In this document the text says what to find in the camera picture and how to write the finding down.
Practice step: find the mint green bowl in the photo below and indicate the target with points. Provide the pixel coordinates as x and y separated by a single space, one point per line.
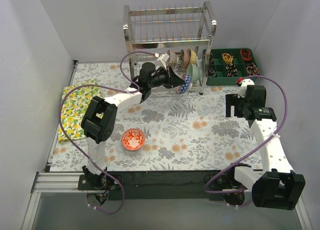
194 73

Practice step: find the floral patterned table mat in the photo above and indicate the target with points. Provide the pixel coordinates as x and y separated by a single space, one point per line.
182 132

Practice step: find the small purple patterned bowl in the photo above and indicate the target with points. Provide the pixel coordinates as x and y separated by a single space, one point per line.
172 60

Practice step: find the yellow and teal patterned bowl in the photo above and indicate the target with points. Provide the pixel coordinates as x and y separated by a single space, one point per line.
192 56

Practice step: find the green compartment organizer tray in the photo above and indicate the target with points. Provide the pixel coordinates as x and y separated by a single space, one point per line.
226 66

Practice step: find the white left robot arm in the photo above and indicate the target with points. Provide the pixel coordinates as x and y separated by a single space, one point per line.
99 119

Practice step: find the lemon print cloth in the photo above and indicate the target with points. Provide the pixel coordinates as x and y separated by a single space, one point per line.
74 109

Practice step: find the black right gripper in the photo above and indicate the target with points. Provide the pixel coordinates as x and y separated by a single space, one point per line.
235 105

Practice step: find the stainless steel dish rack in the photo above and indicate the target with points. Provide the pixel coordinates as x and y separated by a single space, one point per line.
149 33

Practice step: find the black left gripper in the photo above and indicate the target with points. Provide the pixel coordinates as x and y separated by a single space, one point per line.
169 77

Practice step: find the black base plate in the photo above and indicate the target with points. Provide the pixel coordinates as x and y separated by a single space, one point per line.
180 184

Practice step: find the orange geometric patterned bowl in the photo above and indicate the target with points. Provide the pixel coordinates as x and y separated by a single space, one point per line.
186 85

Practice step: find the orange floral patterned bowl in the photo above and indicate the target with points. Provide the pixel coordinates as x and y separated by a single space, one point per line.
133 139

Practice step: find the black leaf patterned bowl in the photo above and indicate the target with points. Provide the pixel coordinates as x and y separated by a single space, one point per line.
183 59

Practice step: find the aluminium front rail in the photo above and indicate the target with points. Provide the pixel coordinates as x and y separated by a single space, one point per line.
61 182

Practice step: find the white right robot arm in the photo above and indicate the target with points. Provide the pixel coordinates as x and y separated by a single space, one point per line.
279 186

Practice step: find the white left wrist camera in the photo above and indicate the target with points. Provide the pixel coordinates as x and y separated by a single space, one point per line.
161 61

